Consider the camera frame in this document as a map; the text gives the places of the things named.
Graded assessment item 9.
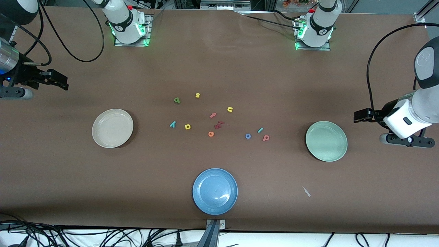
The pale green plate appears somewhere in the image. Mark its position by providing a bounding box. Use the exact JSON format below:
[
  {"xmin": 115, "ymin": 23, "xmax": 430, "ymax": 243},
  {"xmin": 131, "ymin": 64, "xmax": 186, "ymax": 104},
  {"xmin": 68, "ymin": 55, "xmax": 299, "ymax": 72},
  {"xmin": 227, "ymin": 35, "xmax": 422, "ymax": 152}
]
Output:
[{"xmin": 305, "ymin": 121, "xmax": 348, "ymax": 162}]

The beige brown plate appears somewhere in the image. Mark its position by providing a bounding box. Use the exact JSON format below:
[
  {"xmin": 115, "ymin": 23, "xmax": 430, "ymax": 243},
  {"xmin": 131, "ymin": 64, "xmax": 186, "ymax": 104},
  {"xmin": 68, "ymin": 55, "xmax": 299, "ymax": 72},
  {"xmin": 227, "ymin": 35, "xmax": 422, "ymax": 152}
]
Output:
[{"xmin": 92, "ymin": 109, "xmax": 134, "ymax": 149}]

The brown table cover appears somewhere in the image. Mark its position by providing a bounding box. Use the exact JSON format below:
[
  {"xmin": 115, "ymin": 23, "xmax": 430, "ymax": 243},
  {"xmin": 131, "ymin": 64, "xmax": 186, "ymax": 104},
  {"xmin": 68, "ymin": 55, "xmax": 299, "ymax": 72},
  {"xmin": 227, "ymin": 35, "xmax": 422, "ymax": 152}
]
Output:
[{"xmin": 0, "ymin": 6, "xmax": 439, "ymax": 234}]

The blue plate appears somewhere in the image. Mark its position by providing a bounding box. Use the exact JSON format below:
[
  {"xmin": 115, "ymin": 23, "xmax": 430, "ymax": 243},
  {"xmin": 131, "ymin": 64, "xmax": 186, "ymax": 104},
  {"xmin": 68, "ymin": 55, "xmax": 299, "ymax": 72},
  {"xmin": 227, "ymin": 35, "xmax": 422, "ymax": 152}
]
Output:
[{"xmin": 192, "ymin": 168, "xmax": 238, "ymax": 216}]

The grey equipment box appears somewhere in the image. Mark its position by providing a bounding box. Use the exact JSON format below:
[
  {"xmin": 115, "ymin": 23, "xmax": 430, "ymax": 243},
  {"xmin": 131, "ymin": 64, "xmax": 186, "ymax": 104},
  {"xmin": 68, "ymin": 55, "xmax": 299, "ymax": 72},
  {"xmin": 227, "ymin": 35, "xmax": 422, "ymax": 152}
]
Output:
[{"xmin": 201, "ymin": 0, "xmax": 251, "ymax": 11}]

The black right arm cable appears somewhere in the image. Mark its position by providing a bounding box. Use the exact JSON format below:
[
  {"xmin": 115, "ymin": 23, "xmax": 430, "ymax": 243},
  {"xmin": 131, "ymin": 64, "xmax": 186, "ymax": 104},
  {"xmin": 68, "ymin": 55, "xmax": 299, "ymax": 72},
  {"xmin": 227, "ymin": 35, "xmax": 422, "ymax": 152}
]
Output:
[{"xmin": 10, "ymin": 0, "xmax": 105, "ymax": 66}]

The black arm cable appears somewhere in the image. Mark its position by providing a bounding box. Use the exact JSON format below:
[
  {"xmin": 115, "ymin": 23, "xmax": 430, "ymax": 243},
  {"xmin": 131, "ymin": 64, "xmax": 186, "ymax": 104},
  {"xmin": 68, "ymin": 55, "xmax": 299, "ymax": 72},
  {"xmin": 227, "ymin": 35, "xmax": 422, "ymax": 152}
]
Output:
[
  {"xmin": 10, "ymin": 0, "xmax": 105, "ymax": 66},
  {"xmin": 366, "ymin": 23, "xmax": 439, "ymax": 129}
]

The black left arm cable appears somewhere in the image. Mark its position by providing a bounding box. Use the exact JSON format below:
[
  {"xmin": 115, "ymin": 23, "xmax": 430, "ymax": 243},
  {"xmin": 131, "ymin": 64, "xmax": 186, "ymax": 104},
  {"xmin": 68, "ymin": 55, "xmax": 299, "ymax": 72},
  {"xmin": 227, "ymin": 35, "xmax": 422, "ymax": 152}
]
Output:
[{"xmin": 366, "ymin": 23, "xmax": 439, "ymax": 129}]

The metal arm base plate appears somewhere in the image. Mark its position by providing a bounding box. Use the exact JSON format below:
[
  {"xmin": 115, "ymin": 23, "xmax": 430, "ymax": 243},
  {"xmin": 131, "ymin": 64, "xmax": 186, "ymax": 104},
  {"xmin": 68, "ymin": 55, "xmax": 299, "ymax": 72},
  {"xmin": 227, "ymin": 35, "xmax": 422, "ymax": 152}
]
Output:
[
  {"xmin": 295, "ymin": 17, "xmax": 331, "ymax": 51},
  {"xmin": 114, "ymin": 14, "xmax": 151, "ymax": 47}
]

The aluminium frame profile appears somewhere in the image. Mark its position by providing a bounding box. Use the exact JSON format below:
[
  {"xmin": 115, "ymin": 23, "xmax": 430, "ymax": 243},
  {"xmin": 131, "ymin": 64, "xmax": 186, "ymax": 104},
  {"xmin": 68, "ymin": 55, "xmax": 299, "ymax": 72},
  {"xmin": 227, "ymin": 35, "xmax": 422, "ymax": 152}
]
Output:
[{"xmin": 413, "ymin": 0, "xmax": 439, "ymax": 23}]

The black cable on table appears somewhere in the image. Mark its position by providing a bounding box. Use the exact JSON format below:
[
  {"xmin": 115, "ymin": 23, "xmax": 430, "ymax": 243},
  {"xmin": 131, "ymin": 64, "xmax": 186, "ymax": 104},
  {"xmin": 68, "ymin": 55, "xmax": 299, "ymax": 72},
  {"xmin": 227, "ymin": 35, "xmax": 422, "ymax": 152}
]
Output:
[
  {"xmin": 271, "ymin": 10, "xmax": 298, "ymax": 21},
  {"xmin": 244, "ymin": 15, "xmax": 299, "ymax": 31}
]

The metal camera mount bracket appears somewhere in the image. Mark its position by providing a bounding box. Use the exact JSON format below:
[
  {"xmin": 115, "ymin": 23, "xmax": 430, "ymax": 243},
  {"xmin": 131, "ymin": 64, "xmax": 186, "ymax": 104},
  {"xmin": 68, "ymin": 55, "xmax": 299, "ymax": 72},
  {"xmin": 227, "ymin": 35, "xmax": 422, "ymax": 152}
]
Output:
[{"xmin": 205, "ymin": 219, "xmax": 227, "ymax": 247}]

